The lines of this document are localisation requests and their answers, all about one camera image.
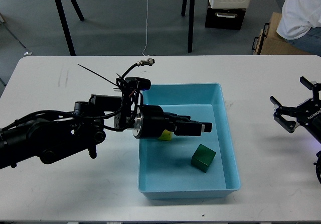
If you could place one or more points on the person in white shirt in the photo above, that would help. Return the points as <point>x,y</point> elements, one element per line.
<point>300,25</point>

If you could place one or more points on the yellow wooden cube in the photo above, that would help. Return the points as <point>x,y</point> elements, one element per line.
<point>166,136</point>

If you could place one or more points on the black storage case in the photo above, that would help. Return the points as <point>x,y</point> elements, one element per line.
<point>229,19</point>

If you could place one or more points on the thin black cable tie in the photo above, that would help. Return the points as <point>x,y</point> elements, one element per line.
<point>97,74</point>

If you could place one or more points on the light blue plastic bin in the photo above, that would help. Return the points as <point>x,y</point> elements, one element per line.
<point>164,167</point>

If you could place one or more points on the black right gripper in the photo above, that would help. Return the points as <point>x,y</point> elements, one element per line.
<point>311,118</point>

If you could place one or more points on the black right table legs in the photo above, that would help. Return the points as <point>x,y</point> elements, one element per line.
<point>190,23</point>

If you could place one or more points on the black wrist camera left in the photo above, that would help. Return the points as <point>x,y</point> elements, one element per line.
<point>138,83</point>

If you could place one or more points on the wooden crate with handles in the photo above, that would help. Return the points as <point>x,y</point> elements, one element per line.
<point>270,43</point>

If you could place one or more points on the green wooden cube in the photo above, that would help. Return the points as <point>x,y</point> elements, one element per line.
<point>202,158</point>

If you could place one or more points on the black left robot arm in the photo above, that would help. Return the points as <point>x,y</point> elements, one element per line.
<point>53,135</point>

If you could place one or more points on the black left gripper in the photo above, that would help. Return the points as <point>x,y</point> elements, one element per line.
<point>151,121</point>

